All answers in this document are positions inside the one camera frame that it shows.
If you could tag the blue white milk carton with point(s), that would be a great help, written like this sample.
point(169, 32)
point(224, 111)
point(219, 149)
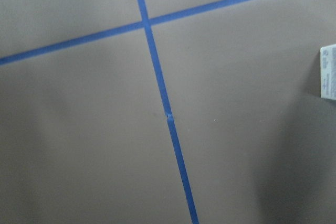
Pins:
point(327, 72)

